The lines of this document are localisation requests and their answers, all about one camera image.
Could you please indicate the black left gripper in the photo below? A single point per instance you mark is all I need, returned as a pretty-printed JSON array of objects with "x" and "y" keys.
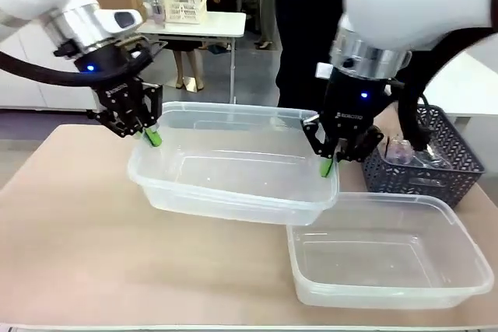
[{"x": 116, "y": 71}]

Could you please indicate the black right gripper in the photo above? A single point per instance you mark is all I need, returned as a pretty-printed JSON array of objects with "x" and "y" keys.
[{"x": 350, "y": 106}]

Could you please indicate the clear bottle pink label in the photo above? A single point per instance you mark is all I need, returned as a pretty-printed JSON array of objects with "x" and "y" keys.
[{"x": 398, "y": 152}]

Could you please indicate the clear crushed plastic bottle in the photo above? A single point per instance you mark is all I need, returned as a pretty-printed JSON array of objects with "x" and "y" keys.
[{"x": 433, "y": 161}]

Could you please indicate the large clear plastic tub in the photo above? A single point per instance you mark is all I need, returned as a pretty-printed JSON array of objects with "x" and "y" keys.
[{"x": 233, "y": 176}]

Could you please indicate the dark grey woven basket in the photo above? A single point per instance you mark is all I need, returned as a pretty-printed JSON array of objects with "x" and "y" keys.
[{"x": 459, "y": 176}]

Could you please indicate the bystander in dark skirt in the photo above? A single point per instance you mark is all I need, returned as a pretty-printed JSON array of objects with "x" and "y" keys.
[{"x": 183, "y": 63}]

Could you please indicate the clear plastic drink cup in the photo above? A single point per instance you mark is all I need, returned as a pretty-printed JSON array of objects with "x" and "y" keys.
[{"x": 158, "y": 7}]

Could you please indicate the person in black clothes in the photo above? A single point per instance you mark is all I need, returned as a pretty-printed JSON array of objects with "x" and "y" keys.
[{"x": 299, "y": 36}]

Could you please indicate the white low cabinet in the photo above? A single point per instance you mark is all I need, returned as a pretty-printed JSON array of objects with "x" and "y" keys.
[{"x": 27, "y": 71}]

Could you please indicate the white folding table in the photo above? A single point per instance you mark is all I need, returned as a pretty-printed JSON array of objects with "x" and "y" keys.
[{"x": 210, "y": 25}]

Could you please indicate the cream plastic crate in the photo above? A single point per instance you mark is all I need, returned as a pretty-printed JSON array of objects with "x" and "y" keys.
[{"x": 184, "y": 3}]

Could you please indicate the small clear plastic tub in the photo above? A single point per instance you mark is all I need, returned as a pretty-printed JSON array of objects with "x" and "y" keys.
[{"x": 389, "y": 262}]

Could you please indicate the white side table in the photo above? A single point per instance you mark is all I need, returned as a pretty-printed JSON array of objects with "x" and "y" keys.
[{"x": 470, "y": 87}]

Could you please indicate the bystander in grey trousers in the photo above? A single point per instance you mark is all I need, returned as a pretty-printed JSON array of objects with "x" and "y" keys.
[{"x": 266, "y": 5}]

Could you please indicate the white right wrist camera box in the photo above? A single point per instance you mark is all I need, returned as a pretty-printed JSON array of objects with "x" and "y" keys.
[{"x": 323, "y": 70}]

